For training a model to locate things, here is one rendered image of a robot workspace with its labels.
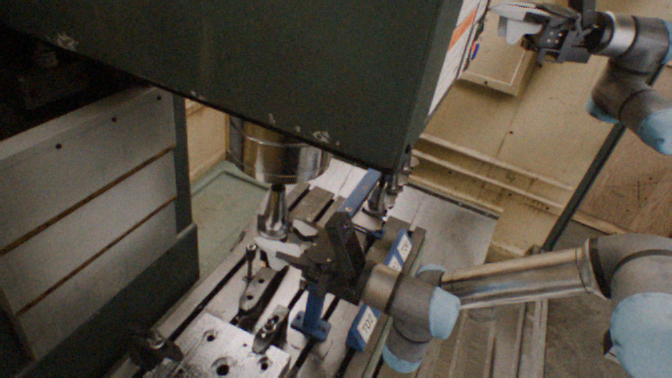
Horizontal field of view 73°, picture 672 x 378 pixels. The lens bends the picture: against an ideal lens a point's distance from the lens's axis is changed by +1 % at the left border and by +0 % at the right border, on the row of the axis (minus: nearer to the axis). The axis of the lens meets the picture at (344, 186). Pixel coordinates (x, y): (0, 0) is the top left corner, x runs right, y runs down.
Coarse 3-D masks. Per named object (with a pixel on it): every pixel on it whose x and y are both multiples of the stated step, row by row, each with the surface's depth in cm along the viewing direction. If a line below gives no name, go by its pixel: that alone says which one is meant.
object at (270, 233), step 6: (258, 216) 78; (258, 222) 77; (264, 222) 77; (288, 222) 78; (258, 228) 78; (264, 228) 76; (270, 228) 76; (276, 228) 76; (282, 228) 77; (288, 228) 79; (264, 234) 77; (270, 234) 77; (276, 234) 77; (282, 234) 78; (270, 240) 77; (276, 240) 77; (282, 240) 78
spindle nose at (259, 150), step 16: (240, 128) 61; (256, 128) 59; (240, 144) 63; (256, 144) 61; (272, 144) 60; (288, 144) 60; (304, 144) 61; (240, 160) 64; (256, 160) 62; (272, 160) 62; (288, 160) 62; (304, 160) 63; (320, 160) 65; (256, 176) 64; (272, 176) 64; (288, 176) 64; (304, 176) 65
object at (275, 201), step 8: (272, 192) 74; (280, 192) 74; (272, 200) 74; (280, 200) 74; (272, 208) 75; (280, 208) 75; (264, 216) 77; (272, 216) 76; (280, 216) 76; (288, 216) 78; (272, 224) 76; (280, 224) 77
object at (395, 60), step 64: (0, 0) 60; (64, 0) 56; (128, 0) 52; (192, 0) 48; (256, 0) 45; (320, 0) 42; (384, 0) 40; (448, 0) 40; (128, 64) 57; (192, 64) 53; (256, 64) 49; (320, 64) 46; (384, 64) 43; (320, 128) 50; (384, 128) 47
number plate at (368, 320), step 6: (366, 312) 118; (372, 312) 120; (366, 318) 117; (372, 318) 119; (360, 324) 115; (366, 324) 117; (372, 324) 119; (360, 330) 114; (366, 330) 116; (372, 330) 118; (366, 336) 115
